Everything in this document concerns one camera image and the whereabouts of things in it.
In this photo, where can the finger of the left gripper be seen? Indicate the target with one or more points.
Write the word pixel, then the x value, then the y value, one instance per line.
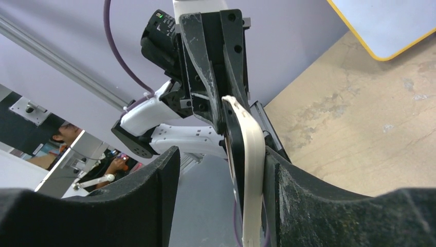
pixel 202 82
pixel 234 71

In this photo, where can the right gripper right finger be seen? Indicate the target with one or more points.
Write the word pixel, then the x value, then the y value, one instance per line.
pixel 303 210

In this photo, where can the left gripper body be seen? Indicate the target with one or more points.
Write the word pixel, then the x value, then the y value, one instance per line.
pixel 223 27

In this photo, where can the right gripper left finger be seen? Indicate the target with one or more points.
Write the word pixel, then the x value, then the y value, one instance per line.
pixel 136 210

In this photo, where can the white phone case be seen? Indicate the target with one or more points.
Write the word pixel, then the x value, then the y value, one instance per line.
pixel 254 144

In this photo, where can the black phone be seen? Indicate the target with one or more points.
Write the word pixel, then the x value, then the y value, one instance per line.
pixel 236 153

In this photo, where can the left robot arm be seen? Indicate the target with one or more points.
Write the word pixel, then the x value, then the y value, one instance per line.
pixel 149 127

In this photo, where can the person in background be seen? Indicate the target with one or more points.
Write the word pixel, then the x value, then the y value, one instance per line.
pixel 80 162

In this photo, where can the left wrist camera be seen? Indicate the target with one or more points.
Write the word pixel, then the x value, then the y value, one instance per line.
pixel 197 6

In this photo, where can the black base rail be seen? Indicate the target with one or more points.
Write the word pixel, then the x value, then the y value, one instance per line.
pixel 271 138

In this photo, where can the whiteboard with yellow frame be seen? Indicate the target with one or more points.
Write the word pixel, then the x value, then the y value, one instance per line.
pixel 387 28

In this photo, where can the aluminium frame rail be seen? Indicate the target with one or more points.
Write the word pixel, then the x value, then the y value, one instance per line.
pixel 26 41

